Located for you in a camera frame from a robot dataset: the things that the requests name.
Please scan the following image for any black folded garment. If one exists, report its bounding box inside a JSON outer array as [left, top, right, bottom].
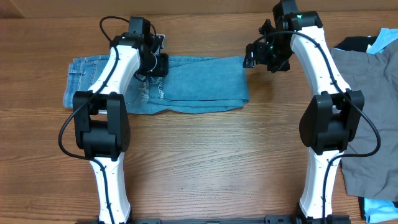
[[335, 36, 377, 52]]

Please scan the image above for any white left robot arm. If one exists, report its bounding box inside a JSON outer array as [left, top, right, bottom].
[[73, 34, 169, 223]]

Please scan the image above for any light blue folded garment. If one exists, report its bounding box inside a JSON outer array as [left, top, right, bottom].
[[364, 28, 397, 223]]

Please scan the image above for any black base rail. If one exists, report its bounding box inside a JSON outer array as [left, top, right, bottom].
[[74, 214, 351, 224]]

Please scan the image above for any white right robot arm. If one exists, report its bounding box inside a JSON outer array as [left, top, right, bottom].
[[243, 11, 364, 223]]

